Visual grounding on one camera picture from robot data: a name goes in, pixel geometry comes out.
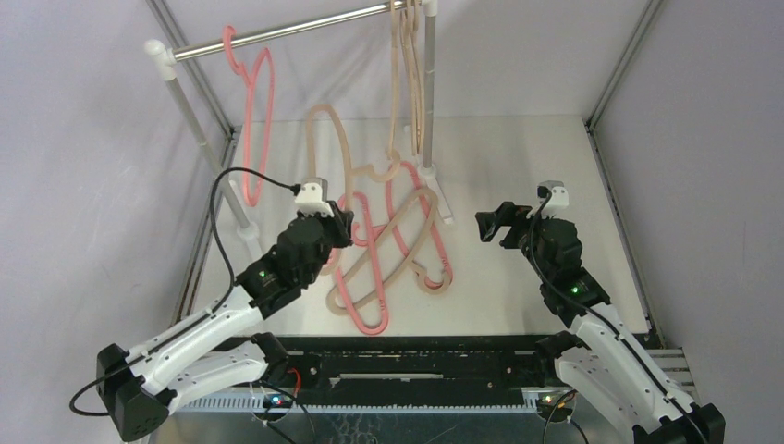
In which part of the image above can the black cable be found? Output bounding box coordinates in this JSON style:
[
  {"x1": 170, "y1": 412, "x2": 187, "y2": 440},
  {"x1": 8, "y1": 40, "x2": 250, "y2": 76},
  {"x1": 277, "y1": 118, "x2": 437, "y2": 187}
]
[
  {"x1": 525, "y1": 186, "x2": 715, "y2": 444},
  {"x1": 68, "y1": 166, "x2": 302, "y2": 418}
]

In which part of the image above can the aluminium frame post left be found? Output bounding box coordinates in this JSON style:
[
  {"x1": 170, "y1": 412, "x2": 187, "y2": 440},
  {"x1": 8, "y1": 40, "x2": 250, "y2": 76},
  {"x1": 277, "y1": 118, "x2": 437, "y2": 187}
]
[{"x1": 146, "y1": 0, "x2": 235, "y2": 137}]

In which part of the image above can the right black cable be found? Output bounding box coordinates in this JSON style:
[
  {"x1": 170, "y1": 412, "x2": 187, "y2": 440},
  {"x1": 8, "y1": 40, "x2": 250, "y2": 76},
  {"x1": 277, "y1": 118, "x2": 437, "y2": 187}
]
[{"x1": 525, "y1": 186, "x2": 715, "y2": 444}]

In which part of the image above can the white clothes rack frame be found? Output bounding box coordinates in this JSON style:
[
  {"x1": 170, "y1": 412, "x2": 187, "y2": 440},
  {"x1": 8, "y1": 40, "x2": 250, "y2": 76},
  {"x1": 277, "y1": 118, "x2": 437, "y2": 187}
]
[{"x1": 143, "y1": 1, "x2": 454, "y2": 224}]

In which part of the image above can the left black cable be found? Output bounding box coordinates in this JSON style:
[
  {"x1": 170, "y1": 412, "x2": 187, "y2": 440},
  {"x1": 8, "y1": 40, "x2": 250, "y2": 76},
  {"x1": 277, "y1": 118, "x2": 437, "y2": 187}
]
[{"x1": 68, "y1": 166, "x2": 302, "y2": 418}]

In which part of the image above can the aluminium frame post right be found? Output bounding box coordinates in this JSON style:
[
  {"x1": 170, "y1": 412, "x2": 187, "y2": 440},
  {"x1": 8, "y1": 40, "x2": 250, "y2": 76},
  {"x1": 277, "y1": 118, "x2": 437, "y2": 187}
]
[{"x1": 585, "y1": 0, "x2": 667, "y2": 134}]

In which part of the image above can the pink hanger long bar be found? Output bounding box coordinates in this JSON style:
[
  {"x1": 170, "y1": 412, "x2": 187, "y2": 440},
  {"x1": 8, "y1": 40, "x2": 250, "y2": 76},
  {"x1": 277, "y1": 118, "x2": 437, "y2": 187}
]
[{"x1": 335, "y1": 162, "x2": 455, "y2": 337}]

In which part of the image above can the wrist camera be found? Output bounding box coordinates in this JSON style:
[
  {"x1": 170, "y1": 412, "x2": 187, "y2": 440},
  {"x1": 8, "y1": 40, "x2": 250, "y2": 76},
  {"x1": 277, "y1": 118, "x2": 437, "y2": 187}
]
[
  {"x1": 294, "y1": 177, "x2": 334, "y2": 217},
  {"x1": 536, "y1": 180, "x2": 570, "y2": 218}
]

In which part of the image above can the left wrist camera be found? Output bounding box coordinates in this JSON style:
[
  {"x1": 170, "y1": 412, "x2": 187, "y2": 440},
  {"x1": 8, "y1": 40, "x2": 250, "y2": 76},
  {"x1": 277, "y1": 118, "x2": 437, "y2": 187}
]
[{"x1": 294, "y1": 177, "x2": 334, "y2": 217}]

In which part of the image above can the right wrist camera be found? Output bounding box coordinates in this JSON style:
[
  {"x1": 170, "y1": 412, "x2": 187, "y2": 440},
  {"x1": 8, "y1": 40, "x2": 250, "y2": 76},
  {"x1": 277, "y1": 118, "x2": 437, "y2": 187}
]
[{"x1": 536, "y1": 180, "x2": 570, "y2": 218}]

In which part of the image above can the pink hanger top hook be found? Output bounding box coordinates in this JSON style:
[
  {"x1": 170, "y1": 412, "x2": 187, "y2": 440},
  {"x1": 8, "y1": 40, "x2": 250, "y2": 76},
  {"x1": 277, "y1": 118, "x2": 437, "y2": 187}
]
[{"x1": 221, "y1": 24, "x2": 276, "y2": 207}]

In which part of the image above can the aluminium frame post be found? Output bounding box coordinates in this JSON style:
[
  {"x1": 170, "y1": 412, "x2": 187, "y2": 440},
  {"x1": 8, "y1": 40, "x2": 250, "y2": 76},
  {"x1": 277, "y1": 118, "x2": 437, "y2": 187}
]
[
  {"x1": 585, "y1": 0, "x2": 667, "y2": 134},
  {"x1": 146, "y1": 0, "x2": 235, "y2": 137}
]

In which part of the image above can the beige hanger large hook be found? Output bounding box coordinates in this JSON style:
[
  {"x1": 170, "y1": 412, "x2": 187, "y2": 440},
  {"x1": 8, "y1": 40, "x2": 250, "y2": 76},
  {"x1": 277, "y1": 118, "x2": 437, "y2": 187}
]
[{"x1": 326, "y1": 188, "x2": 453, "y2": 315}]

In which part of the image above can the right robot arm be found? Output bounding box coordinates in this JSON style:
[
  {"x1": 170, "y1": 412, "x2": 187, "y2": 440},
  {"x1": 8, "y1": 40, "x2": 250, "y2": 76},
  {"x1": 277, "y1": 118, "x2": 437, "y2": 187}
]
[{"x1": 475, "y1": 202, "x2": 726, "y2": 443}]

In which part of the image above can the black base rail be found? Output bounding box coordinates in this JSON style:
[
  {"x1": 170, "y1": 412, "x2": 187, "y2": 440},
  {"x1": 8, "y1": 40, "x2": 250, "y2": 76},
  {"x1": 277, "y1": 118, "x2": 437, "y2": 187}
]
[{"x1": 281, "y1": 335, "x2": 570, "y2": 408}]

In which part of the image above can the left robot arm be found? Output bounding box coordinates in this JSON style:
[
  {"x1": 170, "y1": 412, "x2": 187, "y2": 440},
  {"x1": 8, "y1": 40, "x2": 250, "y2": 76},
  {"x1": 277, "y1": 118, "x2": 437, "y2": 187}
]
[{"x1": 96, "y1": 203, "x2": 354, "y2": 442}]

